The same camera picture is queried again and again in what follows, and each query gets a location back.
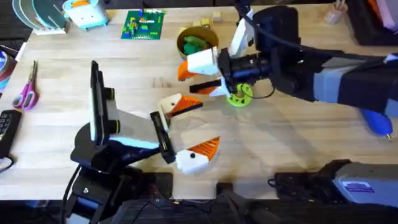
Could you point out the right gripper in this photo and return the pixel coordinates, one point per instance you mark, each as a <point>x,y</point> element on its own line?
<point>248,70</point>

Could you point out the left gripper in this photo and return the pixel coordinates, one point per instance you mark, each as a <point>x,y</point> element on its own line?
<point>133,127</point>

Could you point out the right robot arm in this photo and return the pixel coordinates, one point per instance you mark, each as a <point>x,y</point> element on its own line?
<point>357,84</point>

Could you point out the blue electric screwdriver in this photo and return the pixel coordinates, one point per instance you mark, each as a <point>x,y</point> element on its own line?
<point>376,123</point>

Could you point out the orange ribbed wedge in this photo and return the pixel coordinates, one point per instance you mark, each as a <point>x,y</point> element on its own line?
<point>207,147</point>

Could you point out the brown tub with green toys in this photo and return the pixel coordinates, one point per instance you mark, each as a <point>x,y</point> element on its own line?
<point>199,39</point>

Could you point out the green disc with holes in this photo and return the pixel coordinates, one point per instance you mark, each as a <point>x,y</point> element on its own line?
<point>237,101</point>

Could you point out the wooden toy block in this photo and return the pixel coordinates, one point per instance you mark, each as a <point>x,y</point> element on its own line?
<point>216,16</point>
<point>205,22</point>

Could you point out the green board with toy blocks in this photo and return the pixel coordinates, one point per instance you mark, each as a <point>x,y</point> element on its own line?
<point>143,25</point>

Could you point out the right wrist black upright plate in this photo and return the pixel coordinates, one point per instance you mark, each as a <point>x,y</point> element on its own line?
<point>276,25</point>

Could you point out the wrist black upright plate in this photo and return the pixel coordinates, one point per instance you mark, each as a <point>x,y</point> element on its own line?
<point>276,25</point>
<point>97,102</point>

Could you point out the left wrist black upright plate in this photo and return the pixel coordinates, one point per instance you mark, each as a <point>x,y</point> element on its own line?
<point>97,102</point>

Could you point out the light blue toy toaster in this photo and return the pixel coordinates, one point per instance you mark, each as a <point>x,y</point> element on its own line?
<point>85,14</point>

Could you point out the clear plastic cup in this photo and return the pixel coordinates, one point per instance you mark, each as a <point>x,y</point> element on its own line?
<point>334,14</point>

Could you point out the purple scissors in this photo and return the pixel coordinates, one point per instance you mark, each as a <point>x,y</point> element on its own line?
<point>28,90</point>

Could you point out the black box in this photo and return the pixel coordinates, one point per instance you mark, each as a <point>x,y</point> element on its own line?
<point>373,21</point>

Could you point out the white rack with teal plates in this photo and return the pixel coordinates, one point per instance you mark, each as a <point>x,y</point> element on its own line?
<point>40,14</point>

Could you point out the black keypad device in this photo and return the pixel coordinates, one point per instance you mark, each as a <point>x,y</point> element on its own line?
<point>7,130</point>

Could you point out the tape roll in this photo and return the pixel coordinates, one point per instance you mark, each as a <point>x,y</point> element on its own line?
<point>6,67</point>

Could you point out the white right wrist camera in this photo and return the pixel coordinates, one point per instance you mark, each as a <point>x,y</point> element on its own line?
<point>242,35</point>

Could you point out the black rail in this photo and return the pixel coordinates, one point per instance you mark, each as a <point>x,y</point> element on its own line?
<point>192,213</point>

